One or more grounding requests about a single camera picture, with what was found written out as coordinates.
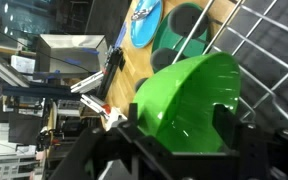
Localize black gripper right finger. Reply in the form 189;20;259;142
212;103;243;153

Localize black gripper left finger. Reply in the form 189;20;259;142
127;102;139;128

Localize green plastic bowl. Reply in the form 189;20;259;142
132;51;242;154

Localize dark green plate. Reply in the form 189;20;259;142
150;2;209;73

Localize blue tape strips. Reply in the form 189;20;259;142
113;21;128;48

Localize sky blue plate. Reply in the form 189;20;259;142
129;0;164;49

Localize open stainless steel box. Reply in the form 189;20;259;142
33;33;109;81

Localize silver spoon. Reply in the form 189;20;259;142
130;0;160;22

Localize aluminium extrusion camera stand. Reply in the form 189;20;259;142
69;46;128;131

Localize steel wire dish rack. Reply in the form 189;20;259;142
135;0;288;134

